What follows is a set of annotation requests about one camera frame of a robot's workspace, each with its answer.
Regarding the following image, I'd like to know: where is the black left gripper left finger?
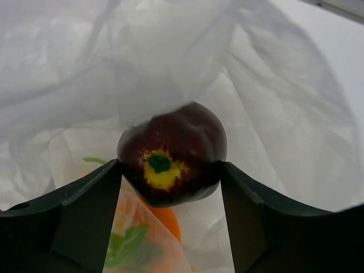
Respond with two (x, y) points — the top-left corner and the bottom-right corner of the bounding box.
(1, 159), (121, 272)

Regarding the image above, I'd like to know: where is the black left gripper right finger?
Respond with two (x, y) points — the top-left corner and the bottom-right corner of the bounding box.
(221, 162), (363, 272)

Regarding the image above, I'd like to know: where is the dark red fake apple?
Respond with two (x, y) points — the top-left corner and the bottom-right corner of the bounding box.
(117, 102), (227, 208)

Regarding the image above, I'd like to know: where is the printed clear plastic bag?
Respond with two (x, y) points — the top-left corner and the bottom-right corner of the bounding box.
(1, 1), (363, 272)

